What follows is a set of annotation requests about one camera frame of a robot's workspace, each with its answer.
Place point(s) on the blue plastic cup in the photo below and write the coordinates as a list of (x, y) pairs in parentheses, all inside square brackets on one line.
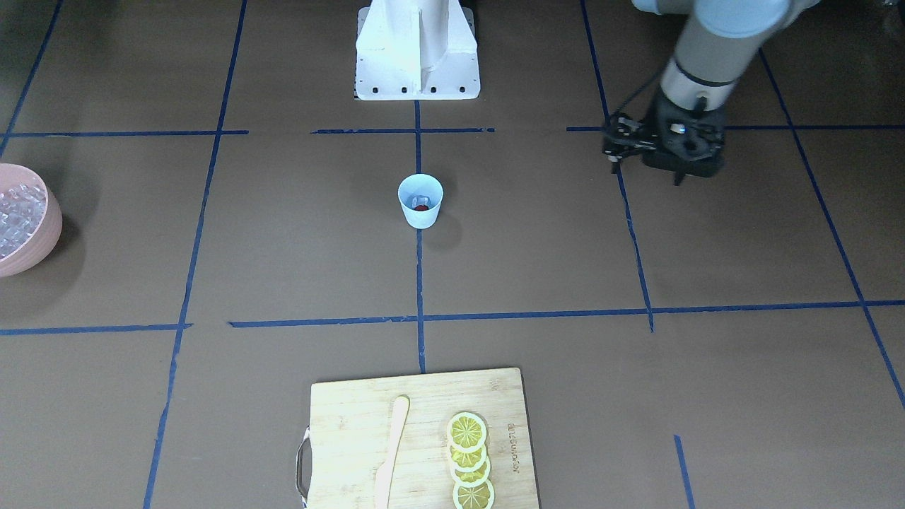
[(420, 188)]

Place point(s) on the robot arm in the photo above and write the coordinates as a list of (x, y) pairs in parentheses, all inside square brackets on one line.
[(717, 44)]

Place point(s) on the yellow plastic knife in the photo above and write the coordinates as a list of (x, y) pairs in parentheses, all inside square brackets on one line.
[(385, 472)]

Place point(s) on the blue tape grid lines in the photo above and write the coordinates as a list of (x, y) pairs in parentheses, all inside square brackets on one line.
[(232, 235)]

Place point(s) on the white pole with base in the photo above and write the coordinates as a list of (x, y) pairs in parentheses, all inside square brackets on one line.
[(417, 50)]

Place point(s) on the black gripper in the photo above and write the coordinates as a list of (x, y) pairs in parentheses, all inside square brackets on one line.
[(659, 120)]

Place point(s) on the pink bowl of ice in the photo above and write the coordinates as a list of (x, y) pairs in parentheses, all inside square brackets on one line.
[(31, 219)]

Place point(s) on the wooden cutting board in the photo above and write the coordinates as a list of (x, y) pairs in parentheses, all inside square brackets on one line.
[(346, 439)]

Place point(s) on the lemon slices row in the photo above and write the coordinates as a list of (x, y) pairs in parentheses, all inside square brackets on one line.
[(469, 463)]

